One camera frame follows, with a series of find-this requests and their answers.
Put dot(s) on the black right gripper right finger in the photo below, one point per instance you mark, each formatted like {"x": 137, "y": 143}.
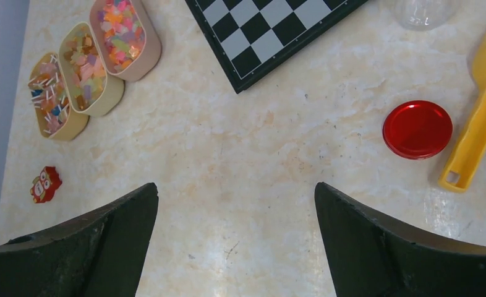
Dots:
{"x": 370, "y": 253}

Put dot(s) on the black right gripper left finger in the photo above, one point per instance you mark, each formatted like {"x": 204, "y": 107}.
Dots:
{"x": 99, "y": 253}

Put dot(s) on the yellow plastic scoop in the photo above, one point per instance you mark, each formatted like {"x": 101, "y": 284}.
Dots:
{"x": 470, "y": 146}

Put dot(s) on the clear glass jar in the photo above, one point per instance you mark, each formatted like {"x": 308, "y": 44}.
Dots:
{"x": 423, "y": 15}

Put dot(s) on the pink tray with candies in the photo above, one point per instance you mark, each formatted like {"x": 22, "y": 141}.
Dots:
{"x": 126, "y": 38}

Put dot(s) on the red owl toy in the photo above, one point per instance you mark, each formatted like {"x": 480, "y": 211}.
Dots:
{"x": 45, "y": 185}

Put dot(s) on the red jar lid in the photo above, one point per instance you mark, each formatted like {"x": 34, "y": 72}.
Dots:
{"x": 417, "y": 129}

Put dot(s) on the cream tray with gummies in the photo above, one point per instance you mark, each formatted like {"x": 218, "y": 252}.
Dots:
{"x": 90, "y": 88}

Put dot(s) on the yellow tray with lollipops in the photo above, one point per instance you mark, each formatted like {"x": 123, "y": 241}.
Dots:
{"x": 49, "y": 97}

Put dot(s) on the black white chessboard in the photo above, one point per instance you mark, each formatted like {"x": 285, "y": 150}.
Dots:
{"x": 251, "y": 38}

